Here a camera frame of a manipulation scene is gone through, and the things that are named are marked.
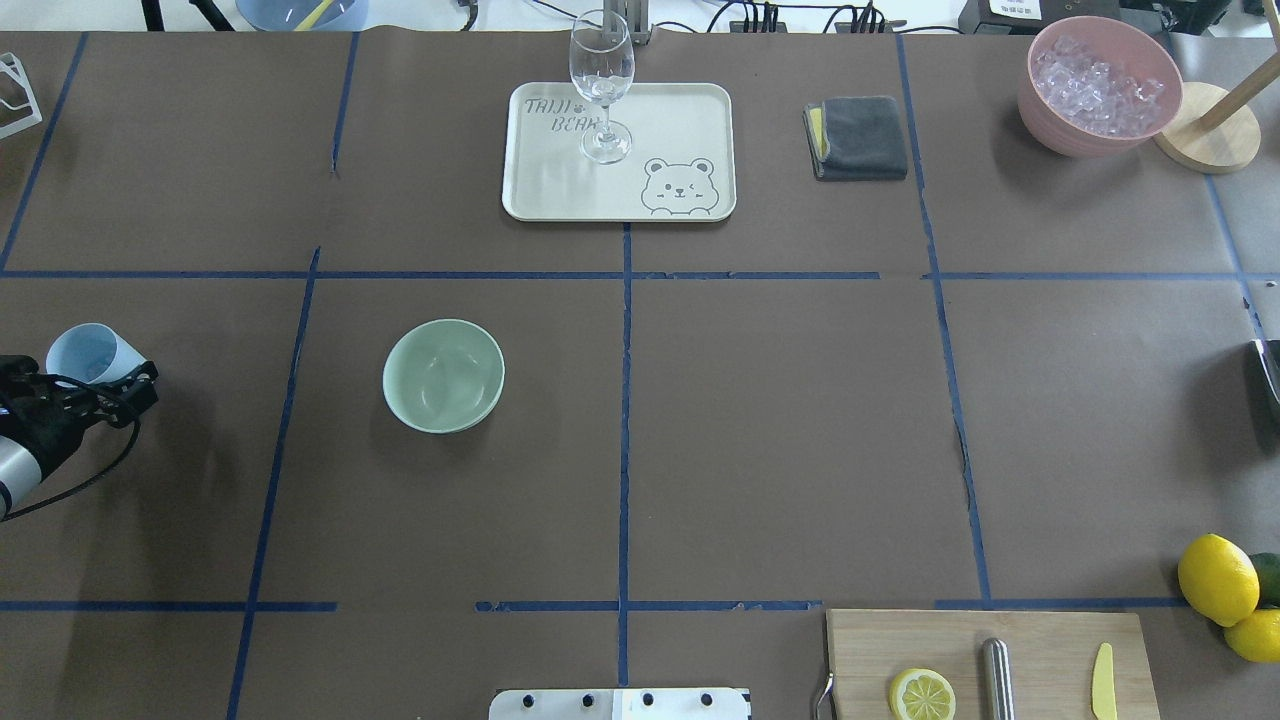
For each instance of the light blue plastic cup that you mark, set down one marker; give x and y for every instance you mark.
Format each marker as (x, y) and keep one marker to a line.
(95, 355)

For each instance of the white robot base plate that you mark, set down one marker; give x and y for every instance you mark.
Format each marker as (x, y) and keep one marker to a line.
(623, 703)

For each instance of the green lime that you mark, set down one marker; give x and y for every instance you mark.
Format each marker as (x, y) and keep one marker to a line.
(1266, 565)

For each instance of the wooden stand round base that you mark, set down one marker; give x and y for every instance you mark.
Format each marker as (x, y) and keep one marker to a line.
(1214, 131)

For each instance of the green ceramic bowl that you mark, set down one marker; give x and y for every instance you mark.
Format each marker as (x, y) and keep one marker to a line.
(444, 376)

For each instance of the white wire cup rack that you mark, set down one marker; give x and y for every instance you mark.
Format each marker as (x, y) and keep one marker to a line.
(18, 99)

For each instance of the halved lemon slice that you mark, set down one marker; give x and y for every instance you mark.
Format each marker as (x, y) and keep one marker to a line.
(921, 693)

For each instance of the folded grey cloth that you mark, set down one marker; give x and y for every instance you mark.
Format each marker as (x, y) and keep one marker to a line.
(856, 139)

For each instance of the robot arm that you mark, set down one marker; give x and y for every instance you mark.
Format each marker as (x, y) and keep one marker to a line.
(16, 483)

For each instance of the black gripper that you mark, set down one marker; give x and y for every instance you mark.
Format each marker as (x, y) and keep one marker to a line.
(47, 425)

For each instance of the wooden cutting board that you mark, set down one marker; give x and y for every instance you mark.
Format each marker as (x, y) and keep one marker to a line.
(1051, 657)

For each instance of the small yellow lemon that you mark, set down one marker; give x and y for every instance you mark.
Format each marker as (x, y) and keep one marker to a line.
(1256, 638)

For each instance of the yellow plastic knife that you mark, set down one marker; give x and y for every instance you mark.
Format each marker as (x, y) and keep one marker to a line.
(1103, 688)

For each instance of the steel cylinder tool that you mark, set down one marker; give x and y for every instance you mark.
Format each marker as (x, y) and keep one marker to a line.
(997, 666)

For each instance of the blue bowl with fork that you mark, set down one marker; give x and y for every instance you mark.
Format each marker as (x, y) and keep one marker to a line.
(285, 16)

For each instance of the clear wine glass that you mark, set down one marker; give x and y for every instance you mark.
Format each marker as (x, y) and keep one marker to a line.
(602, 69)

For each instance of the pink bowl of ice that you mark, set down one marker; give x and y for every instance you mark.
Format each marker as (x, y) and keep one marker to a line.
(1094, 86)

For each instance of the large yellow lemon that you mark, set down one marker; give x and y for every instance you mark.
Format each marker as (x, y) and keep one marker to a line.
(1218, 580)

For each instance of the cream bear serving tray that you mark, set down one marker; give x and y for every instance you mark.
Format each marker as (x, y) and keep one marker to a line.
(680, 169)

